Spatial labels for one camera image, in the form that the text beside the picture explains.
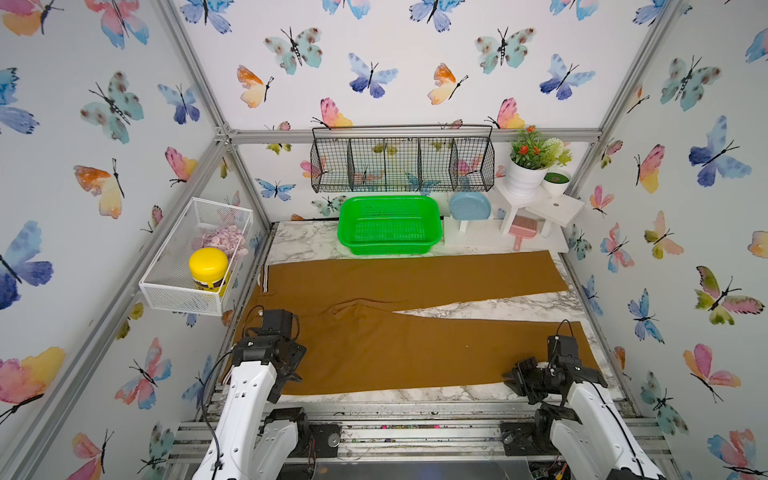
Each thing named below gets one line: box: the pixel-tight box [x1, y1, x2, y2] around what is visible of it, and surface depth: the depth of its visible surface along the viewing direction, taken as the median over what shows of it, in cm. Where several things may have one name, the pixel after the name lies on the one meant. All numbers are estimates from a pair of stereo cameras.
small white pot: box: [543, 172, 570, 199], surface depth 104 cm
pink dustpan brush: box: [509, 215, 538, 251], surface depth 120 cm
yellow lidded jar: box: [188, 247, 229, 292], surface depth 65 cm
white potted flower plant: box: [507, 125, 572, 197], surface depth 91 cm
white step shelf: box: [442, 178, 586, 252], surface depth 116 cm
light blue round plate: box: [449, 191, 491, 221], surface depth 108 cm
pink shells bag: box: [200, 225, 248, 260], surface depth 70 cm
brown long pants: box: [244, 251, 588, 396], surface depth 96 cm
